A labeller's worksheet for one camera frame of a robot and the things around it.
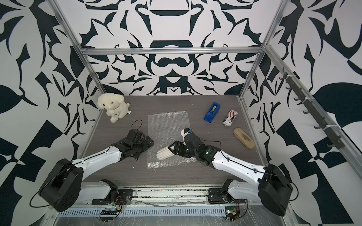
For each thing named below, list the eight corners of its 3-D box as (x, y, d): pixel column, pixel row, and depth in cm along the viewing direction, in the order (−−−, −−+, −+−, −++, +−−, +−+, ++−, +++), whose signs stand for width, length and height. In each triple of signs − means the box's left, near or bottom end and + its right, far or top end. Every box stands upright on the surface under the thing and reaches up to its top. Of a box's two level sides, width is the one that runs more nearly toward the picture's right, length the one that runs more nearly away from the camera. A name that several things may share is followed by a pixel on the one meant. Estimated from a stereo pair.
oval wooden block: (249, 150, 92) (251, 148, 90) (231, 132, 101) (233, 129, 99) (255, 146, 94) (257, 144, 92) (237, 128, 103) (239, 126, 100)
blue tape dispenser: (204, 119, 107) (205, 114, 102) (212, 107, 115) (214, 101, 110) (211, 123, 105) (212, 118, 100) (219, 110, 113) (220, 104, 108)
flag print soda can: (220, 123, 106) (222, 121, 103) (229, 111, 113) (231, 108, 110) (229, 128, 103) (231, 125, 100) (238, 115, 110) (239, 112, 108)
